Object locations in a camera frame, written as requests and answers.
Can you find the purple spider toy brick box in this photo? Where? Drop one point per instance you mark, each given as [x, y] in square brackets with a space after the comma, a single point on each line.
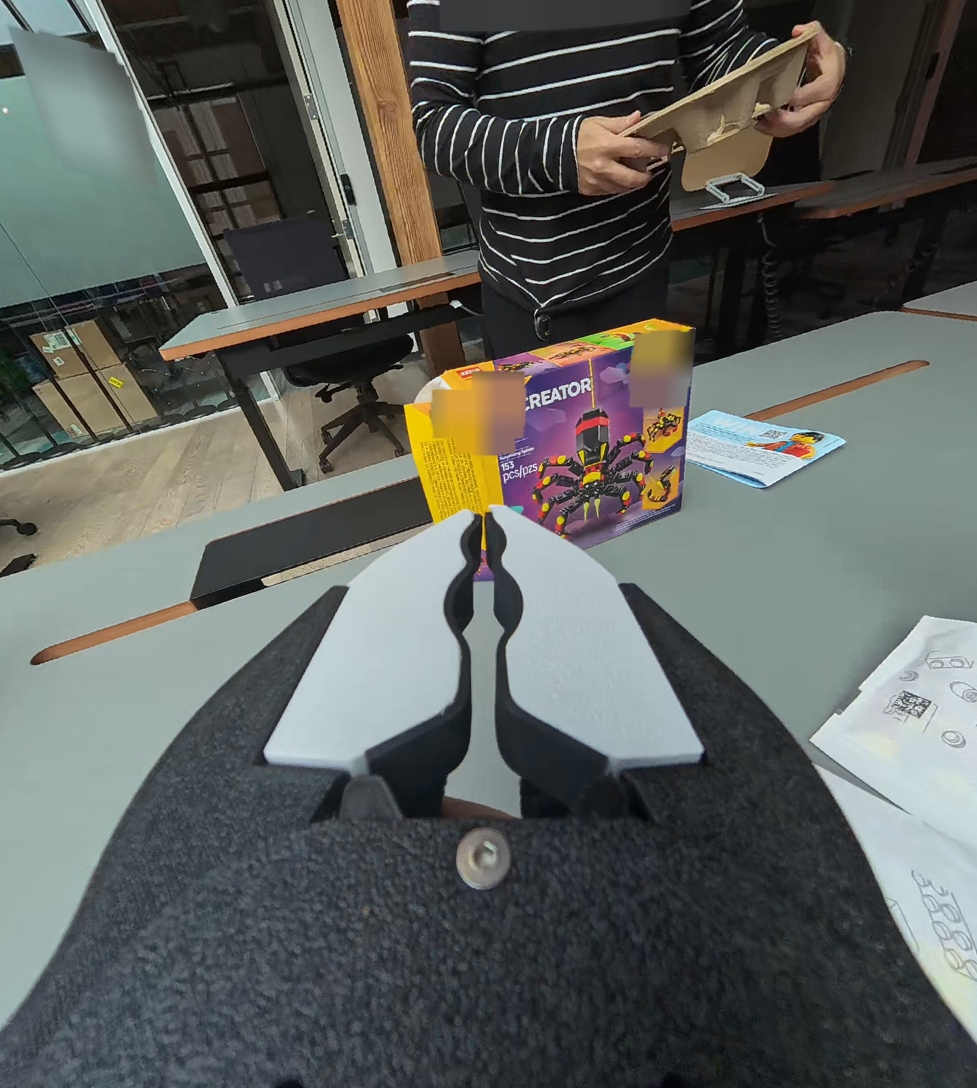
[590, 459]

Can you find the grey desk with wooden edge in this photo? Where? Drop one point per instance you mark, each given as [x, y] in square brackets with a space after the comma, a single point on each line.
[327, 302]

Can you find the brown cardboard box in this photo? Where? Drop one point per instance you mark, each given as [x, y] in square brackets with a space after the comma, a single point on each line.
[97, 404]
[80, 348]

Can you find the brown cardboard cup carrier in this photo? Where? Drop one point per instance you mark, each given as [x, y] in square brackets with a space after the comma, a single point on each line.
[726, 110]

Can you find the black office chair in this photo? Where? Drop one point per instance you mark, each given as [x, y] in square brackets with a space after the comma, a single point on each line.
[352, 357]

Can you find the clear plastic stand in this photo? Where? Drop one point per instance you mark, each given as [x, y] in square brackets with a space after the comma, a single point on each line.
[735, 189]

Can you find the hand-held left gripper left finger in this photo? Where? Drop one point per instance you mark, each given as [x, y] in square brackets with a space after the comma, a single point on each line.
[386, 646]

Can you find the small blue leaflet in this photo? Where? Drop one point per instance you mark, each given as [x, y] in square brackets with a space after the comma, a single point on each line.
[752, 446]

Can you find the dark brown desk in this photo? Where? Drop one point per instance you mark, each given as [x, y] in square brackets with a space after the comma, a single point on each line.
[879, 183]

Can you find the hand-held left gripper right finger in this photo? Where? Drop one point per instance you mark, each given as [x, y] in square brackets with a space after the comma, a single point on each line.
[590, 663]

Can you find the white brick-print paper bag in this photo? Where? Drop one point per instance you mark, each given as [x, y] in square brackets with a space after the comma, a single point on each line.
[947, 765]
[964, 935]

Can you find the dark panel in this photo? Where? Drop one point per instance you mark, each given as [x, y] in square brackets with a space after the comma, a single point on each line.
[284, 259]

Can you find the wooden pillar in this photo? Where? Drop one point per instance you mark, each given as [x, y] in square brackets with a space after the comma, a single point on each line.
[386, 127]

